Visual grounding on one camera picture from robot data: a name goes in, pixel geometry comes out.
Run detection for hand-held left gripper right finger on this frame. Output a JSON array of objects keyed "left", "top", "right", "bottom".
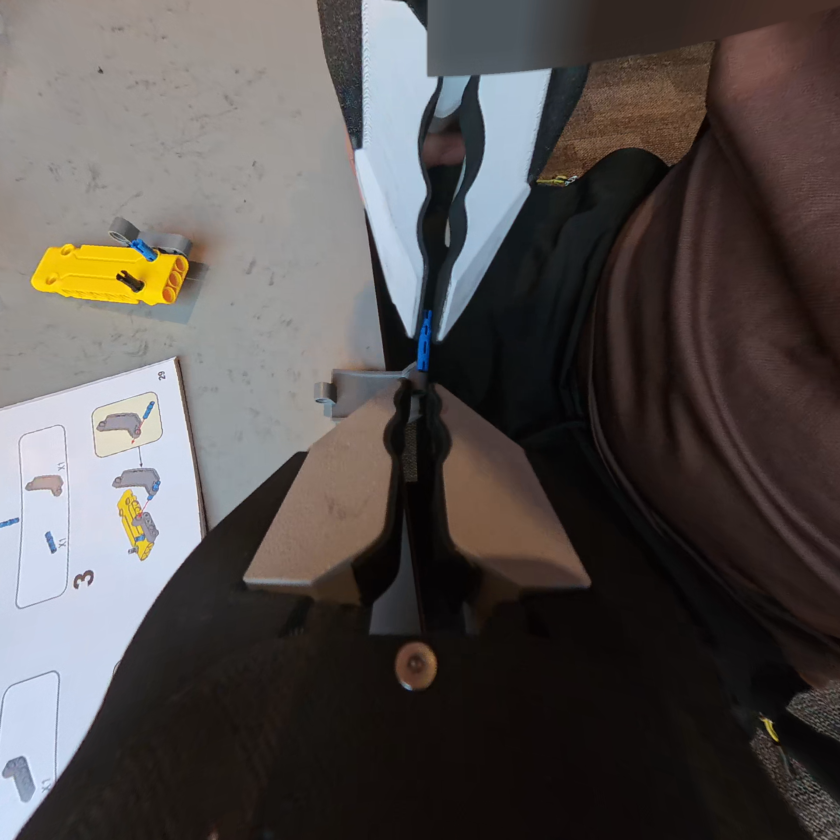
[{"left": 427, "top": 384, "right": 592, "bottom": 621}]

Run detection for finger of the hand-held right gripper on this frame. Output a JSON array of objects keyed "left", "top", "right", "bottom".
[
  {"left": 353, "top": 0, "right": 438, "bottom": 339},
  {"left": 435, "top": 67, "right": 553, "bottom": 343}
]

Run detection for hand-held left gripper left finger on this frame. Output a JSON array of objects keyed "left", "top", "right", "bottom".
[{"left": 243, "top": 381, "right": 411, "bottom": 605}]

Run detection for grey angled connector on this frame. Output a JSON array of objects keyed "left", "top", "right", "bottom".
[
  {"left": 108, "top": 217, "right": 194, "bottom": 258},
  {"left": 314, "top": 369, "right": 434, "bottom": 421}
]

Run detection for yellow beam panel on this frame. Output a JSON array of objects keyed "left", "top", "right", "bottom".
[{"left": 31, "top": 243, "right": 191, "bottom": 306}]

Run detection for grey desk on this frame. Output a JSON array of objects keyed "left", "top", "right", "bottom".
[{"left": 0, "top": 0, "right": 421, "bottom": 637}]

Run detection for person's right hand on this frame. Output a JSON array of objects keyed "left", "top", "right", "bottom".
[{"left": 423, "top": 130, "right": 467, "bottom": 166}]

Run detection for person's legs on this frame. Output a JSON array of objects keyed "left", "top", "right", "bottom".
[{"left": 377, "top": 147, "right": 673, "bottom": 454}]

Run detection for white instruction booklet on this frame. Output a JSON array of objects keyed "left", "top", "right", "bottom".
[{"left": 0, "top": 356, "right": 208, "bottom": 840}]

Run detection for person's brown sweater torso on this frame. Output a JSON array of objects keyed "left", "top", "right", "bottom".
[{"left": 577, "top": 39, "right": 840, "bottom": 690}]

